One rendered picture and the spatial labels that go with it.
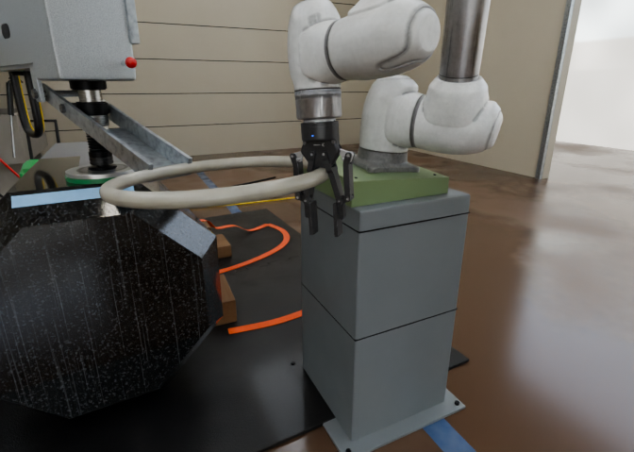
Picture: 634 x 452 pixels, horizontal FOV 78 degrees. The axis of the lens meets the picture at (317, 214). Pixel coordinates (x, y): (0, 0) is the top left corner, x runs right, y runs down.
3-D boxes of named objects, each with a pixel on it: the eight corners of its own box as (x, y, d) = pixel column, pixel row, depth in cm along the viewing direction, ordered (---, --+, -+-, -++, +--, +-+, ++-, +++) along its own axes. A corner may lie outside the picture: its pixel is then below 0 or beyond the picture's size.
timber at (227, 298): (237, 321, 191) (235, 299, 187) (212, 326, 186) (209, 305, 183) (225, 292, 217) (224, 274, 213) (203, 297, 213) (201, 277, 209)
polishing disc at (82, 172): (63, 170, 131) (62, 166, 131) (131, 163, 143) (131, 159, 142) (68, 182, 115) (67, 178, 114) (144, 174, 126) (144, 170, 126)
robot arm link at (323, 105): (306, 92, 81) (308, 122, 83) (286, 92, 73) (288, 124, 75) (347, 89, 78) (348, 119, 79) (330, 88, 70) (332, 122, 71)
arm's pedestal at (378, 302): (385, 333, 184) (395, 166, 159) (465, 409, 141) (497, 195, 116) (286, 364, 163) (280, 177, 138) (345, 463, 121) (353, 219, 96)
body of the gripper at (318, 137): (345, 118, 78) (348, 164, 81) (308, 121, 82) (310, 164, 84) (332, 120, 72) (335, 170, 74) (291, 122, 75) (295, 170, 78)
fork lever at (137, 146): (29, 98, 129) (27, 83, 127) (91, 96, 143) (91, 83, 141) (134, 185, 95) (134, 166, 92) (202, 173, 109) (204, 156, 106)
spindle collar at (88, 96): (71, 125, 125) (50, 20, 115) (101, 124, 132) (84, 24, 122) (85, 127, 118) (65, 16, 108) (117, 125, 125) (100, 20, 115)
